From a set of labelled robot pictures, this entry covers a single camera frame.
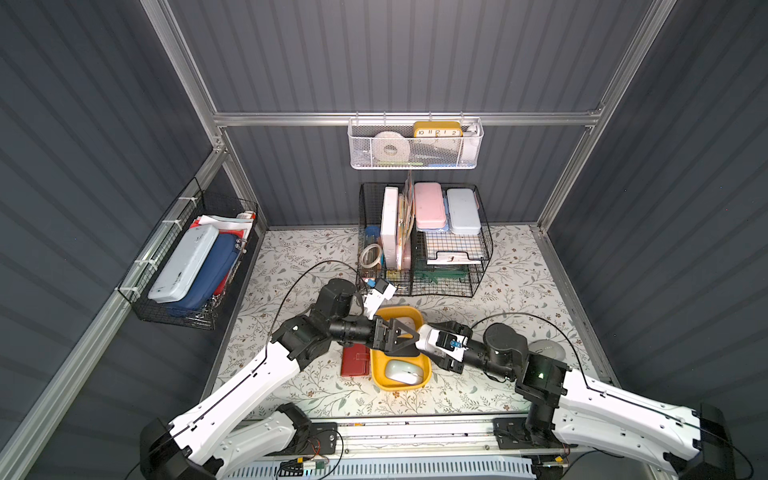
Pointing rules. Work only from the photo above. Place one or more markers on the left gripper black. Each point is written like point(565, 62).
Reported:
point(379, 331)

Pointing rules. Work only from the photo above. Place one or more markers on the silver computer mouse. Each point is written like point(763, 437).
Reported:
point(403, 372)

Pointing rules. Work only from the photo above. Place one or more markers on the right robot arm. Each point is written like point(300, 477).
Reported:
point(572, 408)

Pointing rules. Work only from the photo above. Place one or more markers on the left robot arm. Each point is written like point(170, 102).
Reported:
point(296, 344)

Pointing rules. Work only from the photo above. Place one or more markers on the yellow storage box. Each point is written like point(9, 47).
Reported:
point(412, 319)

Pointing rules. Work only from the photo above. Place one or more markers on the grey round mouse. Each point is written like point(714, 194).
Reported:
point(548, 348)

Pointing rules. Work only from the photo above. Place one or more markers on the red wallet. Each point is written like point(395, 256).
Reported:
point(355, 361)

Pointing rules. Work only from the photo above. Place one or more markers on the green cloth bag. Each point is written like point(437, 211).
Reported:
point(442, 275)

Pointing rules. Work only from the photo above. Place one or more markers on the tape roll in organizer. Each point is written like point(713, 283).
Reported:
point(371, 257)

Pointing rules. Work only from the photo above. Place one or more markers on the white paper stack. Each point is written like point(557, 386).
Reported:
point(446, 258)

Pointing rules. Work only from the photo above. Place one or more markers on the white book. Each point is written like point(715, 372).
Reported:
point(388, 226)

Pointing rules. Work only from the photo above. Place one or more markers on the pink pencil case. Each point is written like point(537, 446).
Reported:
point(430, 211)

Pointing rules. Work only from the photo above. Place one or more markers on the light blue pencil case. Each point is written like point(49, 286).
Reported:
point(463, 212)

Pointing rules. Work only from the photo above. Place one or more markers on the white tape roll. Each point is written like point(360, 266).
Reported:
point(390, 147)

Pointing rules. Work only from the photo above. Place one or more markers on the white hanging mesh basket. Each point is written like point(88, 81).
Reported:
point(426, 153)

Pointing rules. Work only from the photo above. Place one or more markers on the navy blue pouch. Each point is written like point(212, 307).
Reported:
point(214, 271)

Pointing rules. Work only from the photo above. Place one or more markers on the yellow clock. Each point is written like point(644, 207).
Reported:
point(437, 129)

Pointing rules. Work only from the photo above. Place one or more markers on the white case in basket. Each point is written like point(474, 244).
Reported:
point(185, 262)

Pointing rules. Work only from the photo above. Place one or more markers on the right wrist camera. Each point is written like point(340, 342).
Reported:
point(441, 345)

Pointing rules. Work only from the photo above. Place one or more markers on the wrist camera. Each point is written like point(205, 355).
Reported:
point(441, 345)
point(380, 290)

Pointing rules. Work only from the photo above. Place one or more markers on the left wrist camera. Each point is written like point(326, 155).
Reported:
point(380, 290)

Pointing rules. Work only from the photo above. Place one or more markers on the black wire desk organizer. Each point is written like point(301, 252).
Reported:
point(423, 245)

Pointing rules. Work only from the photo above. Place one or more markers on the metal base rail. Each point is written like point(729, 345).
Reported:
point(396, 435)

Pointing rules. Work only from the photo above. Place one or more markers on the black wall wire basket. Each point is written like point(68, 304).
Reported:
point(196, 206)

